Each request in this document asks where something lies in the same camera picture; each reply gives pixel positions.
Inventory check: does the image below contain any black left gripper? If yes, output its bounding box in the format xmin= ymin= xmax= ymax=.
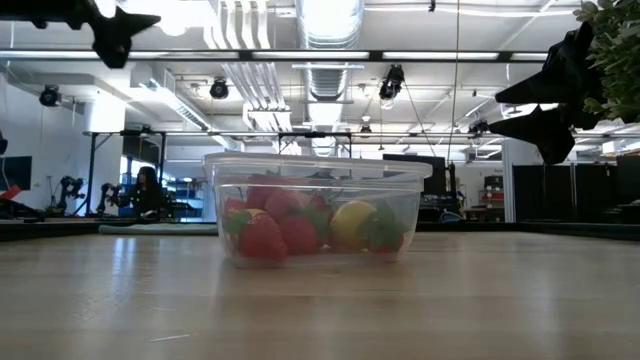
xmin=0 ymin=0 xmax=163 ymax=70

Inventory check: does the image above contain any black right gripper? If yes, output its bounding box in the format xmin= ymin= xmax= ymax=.
xmin=486 ymin=22 xmax=607 ymax=166

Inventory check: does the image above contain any yellow plastic lemon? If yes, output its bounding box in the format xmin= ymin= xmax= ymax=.
xmin=328 ymin=199 xmax=377 ymax=252

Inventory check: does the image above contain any clear plastic tupperware container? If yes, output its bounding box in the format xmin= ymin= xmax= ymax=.
xmin=201 ymin=151 xmax=434 ymax=269

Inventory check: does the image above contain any green leafy plant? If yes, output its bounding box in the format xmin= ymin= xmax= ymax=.
xmin=572 ymin=0 xmax=640 ymax=124

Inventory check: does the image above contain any black ceiling spotlight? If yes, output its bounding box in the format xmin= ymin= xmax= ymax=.
xmin=208 ymin=77 xmax=230 ymax=100
xmin=38 ymin=83 xmax=64 ymax=108

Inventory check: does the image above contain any black room partition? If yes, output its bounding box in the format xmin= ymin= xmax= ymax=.
xmin=512 ymin=162 xmax=619 ymax=222

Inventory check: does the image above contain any red storage shelf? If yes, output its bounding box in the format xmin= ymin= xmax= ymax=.
xmin=480 ymin=174 xmax=506 ymax=205

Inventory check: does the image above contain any black computer monitor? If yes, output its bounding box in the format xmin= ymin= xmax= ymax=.
xmin=382 ymin=153 xmax=447 ymax=197

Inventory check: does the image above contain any person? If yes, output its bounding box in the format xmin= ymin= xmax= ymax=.
xmin=119 ymin=165 xmax=169 ymax=221

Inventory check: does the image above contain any black overhead light bar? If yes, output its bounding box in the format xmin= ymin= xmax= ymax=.
xmin=0 ymin=48 xmax=551 ymax=64

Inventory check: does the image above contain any white ceiling air duct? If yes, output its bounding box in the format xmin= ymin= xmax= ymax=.
xmin=128 ymin=62 xmax=214 ymax=132

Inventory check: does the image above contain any black background rig frame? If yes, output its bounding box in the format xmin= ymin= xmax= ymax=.
xmin=83 ymin=129 xmax=169 ymax=219
xmin=277 ymin=131 xmax=354 ymax=160

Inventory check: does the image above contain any black wall screen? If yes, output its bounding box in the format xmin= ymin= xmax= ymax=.
xmin=0 ymin=155 xmax=33 ymax=192

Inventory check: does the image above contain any black ceiling-hung camera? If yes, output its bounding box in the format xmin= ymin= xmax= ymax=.
xmin=377 ymin=63 xmax=406 ymax=101

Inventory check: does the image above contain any silver spiral ceiling duct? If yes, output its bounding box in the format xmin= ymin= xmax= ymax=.
xmin=294 ymin=0 xmax=366 ymax=159

